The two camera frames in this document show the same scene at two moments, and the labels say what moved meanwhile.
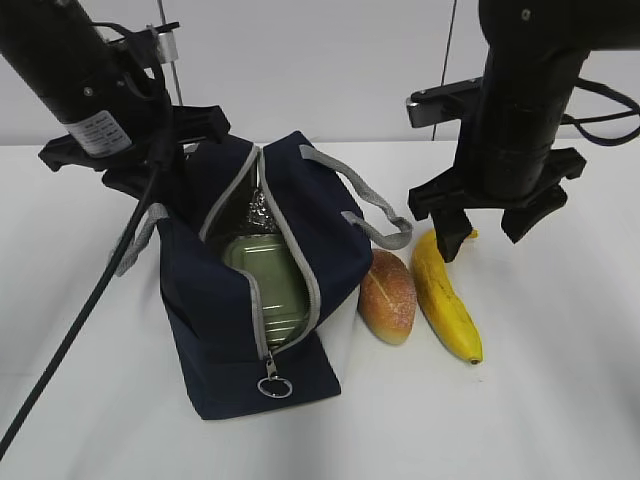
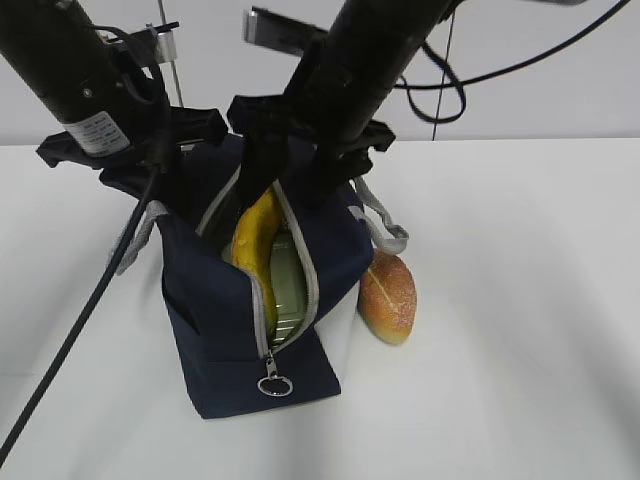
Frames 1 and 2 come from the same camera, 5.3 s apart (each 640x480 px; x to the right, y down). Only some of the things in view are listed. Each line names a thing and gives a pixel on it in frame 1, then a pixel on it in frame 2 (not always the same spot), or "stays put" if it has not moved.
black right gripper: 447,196 → 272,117
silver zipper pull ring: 272,375 stays put
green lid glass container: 267,253 stays put
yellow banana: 433,280 → 252,243
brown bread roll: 387,297 stays put
